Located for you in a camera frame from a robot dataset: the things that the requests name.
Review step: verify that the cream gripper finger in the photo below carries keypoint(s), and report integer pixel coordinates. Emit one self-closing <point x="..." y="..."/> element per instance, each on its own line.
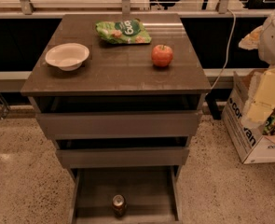
<point x="265" y="94"/>
<point x="254" y="114"/>

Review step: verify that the orange soda can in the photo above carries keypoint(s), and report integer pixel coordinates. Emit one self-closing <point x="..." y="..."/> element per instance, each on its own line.
<point x="119" y="205"/>

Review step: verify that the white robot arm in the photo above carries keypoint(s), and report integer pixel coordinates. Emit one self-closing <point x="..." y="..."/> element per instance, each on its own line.
<point x="266" y="52"/>

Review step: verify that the grey top drawer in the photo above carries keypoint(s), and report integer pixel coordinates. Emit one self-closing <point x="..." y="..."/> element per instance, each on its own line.
<point x="107" y="117"/>

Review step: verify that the grey drawer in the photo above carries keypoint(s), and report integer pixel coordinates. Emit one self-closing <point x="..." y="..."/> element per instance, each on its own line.
<point x="150" y="193"/>
<point x="122" y="152"/>
<point x="107" y="117"/>

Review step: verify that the grey middle drawer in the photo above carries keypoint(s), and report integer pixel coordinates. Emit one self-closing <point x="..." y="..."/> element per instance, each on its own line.
<point x="122" y="152"/>

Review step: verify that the grey drawer cabinet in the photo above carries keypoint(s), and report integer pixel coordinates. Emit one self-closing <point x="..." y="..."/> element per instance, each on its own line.
<point x="114" y="70"/>

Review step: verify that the grey bottom drawer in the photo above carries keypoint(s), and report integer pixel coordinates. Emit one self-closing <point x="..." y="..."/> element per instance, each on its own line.
<point x="150" y="193"/>

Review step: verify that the green item in box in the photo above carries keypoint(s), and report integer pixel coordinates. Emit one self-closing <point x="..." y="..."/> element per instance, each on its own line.
<point x="270" y="125"/>

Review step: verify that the corovan cardboard box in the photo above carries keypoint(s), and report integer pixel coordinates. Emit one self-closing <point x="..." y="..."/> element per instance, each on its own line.
<point x="251" y="145"/>

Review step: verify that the red apple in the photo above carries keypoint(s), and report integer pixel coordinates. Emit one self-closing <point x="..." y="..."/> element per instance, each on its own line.
<point x="161" y="55"/>

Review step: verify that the green snack bag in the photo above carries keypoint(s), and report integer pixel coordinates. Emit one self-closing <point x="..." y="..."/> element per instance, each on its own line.
<point x="123" y="32"/>

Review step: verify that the white bowl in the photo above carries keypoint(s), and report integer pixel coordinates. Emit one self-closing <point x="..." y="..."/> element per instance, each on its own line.
<point x="67" y="57"/>

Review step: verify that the metal railing frame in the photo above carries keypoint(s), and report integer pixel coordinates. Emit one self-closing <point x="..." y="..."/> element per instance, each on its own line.
<point x="183" y="8"/>

